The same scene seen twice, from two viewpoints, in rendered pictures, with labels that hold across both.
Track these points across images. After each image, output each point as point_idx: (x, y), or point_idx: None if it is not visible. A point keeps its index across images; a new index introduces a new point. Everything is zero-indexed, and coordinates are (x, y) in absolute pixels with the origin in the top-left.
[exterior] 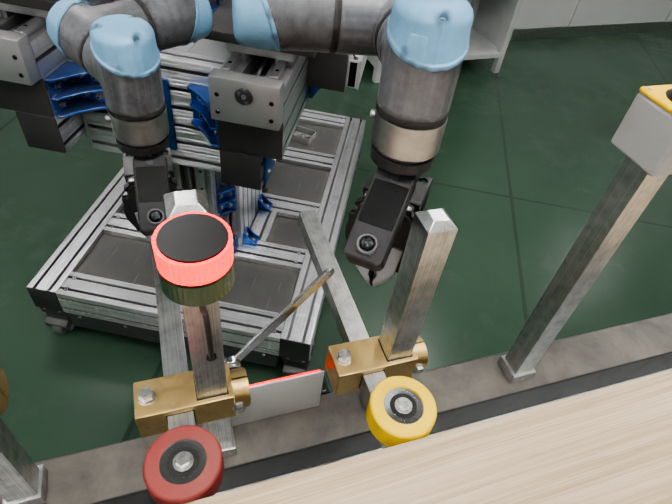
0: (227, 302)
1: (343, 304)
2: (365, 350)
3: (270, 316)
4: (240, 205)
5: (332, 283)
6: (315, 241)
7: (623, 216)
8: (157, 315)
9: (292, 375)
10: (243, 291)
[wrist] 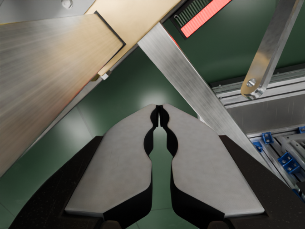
0: (254, 103)
1: (191, 82)
2: (133, 14)
3: (226, 105)
4: (276, 163)
5: (214, 107)
6: (251, 152)
7: None
8: (296, 77)
9: (210, 17)
10: (247, 114)
